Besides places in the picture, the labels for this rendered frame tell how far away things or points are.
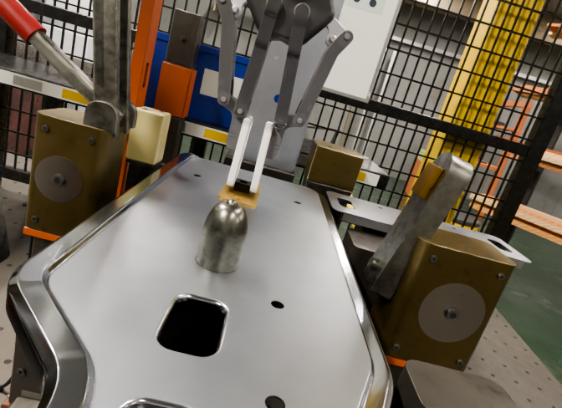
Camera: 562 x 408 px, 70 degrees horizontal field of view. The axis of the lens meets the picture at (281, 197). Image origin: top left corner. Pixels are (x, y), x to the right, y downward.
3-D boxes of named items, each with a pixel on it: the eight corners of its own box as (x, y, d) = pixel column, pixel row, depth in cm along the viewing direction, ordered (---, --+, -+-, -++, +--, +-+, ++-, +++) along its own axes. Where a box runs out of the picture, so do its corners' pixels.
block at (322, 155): (300, 344, 73) (365, 157, 64) (258, 334, 73) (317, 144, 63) (298, 319, 81) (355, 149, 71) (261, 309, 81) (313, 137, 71)
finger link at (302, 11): (293, 9, 39) (308, 12, 39) (273, 124, 42) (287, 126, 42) (294, 1, 35) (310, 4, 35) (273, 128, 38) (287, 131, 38)
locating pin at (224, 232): (230, 296, 29) (253, 212, 27) (186, 285, 28) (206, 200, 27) (235, 276, 32) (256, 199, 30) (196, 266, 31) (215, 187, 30)
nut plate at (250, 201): (255, 209, 38) (258, 197, 38) (217, 199, 38) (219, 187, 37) (260, 187, 46) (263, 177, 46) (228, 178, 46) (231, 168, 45)
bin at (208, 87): (294, 145, 77) (314, 78, 74) (132, 103, 71) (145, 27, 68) (283, 132, 93) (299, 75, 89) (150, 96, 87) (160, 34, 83)
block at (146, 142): (112, 375, 55) (164, 114, 45) (87, 369, 55) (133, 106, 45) (122, 359, 58) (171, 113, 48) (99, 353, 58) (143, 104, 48)
